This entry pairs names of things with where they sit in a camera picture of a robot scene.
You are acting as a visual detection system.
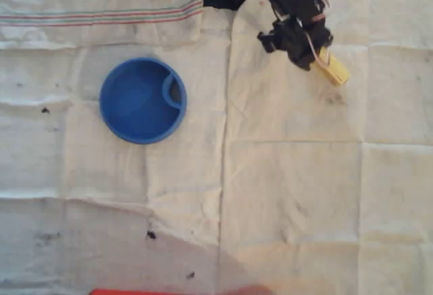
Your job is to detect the black gripper camera mount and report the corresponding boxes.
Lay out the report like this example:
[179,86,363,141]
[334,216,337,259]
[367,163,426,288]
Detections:
[256,29,283,54]

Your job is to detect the blue round plastic bowl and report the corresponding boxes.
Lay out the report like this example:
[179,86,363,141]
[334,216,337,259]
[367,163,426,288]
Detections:
[99,57,188,145]

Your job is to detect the red object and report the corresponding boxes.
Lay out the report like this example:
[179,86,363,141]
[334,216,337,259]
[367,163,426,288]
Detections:
[88,286,273,295]

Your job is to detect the yellow block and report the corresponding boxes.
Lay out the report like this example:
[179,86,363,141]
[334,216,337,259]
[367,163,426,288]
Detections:
[313,46,352,88]

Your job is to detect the white cloth with coloured stripes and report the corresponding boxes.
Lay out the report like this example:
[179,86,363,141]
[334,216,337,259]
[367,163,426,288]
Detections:
[0,0,204,51]

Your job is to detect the plain white cloth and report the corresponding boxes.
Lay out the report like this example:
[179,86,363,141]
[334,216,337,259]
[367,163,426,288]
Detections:
[0,0,433,295]

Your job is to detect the thin white and red cable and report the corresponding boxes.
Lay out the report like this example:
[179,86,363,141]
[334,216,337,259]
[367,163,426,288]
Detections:
[297,0,332,70]

